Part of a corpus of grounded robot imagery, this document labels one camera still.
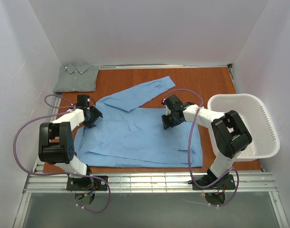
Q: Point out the folded grey long sleeve shirt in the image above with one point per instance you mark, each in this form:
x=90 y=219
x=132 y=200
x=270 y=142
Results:
x=76 y=79

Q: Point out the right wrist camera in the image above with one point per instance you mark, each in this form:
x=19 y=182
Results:
x=167 y=112

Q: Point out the light blue long sleeve shirt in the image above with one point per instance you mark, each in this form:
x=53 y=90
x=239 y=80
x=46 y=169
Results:
x=130 y=135

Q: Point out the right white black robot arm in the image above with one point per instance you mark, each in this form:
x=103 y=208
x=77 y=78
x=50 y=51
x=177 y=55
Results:
x=228 y=132

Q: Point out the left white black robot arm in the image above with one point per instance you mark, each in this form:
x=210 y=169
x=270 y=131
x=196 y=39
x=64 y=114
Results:
x=56 y=143

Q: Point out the aluminium back frame rail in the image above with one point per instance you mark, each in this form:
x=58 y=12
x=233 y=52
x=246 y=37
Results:
x=157 y=66

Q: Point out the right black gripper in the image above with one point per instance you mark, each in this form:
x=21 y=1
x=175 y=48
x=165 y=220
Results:
x=170 y=119

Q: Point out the white plastic laundry basket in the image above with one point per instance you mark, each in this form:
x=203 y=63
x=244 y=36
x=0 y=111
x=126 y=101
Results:
x=256 y=118

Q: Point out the aluminium front frame rail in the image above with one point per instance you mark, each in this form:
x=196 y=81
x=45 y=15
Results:
x=159 y=182

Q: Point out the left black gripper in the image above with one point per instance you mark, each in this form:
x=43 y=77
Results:
x=94 y=116

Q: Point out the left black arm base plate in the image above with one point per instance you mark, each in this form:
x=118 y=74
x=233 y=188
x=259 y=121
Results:
x=85 y=184

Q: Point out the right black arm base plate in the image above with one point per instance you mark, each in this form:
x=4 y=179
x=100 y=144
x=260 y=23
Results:
x=227 y=182

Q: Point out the aluminium right frame rail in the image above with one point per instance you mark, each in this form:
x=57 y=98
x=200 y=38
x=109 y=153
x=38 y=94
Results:
x=230 y=70

